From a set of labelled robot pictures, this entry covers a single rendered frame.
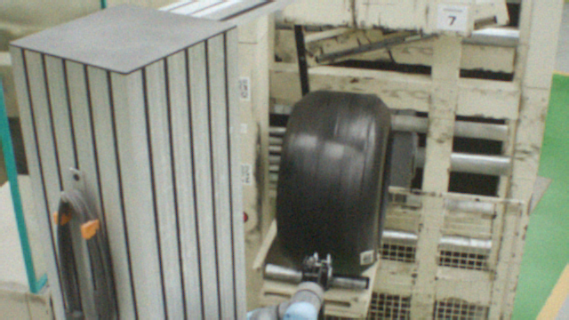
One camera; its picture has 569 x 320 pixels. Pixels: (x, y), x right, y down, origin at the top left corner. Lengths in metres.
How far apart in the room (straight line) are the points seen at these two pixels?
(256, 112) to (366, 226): 0.48
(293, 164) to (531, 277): 2.27
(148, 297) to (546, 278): 3.28
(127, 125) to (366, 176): 1.26
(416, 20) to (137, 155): 1.52
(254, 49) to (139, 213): 1.24
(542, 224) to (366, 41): 2.40
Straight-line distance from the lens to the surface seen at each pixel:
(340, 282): 2.52
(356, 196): 2.23
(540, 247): 4.54
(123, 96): 1.05
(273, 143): 2.86
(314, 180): 2.23
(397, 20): 2.47
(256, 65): 2.32
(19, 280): 2.01
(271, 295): 2.61
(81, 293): 1.34
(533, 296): 4.14
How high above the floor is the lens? 2.39
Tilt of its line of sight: 28 degrees down
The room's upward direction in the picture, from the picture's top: straight up
